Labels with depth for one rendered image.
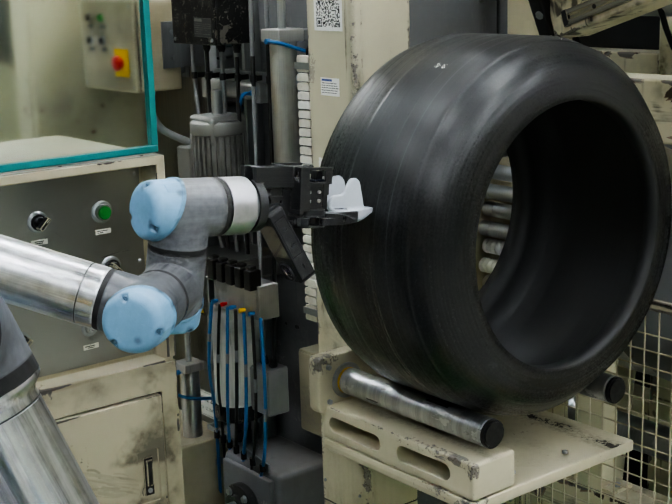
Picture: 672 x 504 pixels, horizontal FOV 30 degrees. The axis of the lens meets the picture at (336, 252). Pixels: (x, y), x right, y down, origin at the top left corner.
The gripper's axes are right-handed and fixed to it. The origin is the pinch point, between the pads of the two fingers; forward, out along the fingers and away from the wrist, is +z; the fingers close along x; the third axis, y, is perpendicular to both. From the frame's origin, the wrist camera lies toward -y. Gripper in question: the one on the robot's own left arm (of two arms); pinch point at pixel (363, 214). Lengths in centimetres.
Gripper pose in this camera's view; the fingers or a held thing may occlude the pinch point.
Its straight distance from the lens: 175.3
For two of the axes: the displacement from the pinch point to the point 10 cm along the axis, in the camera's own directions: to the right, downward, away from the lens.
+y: 0.4, -9.9, -1.5
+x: -6.2, -1.4, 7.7
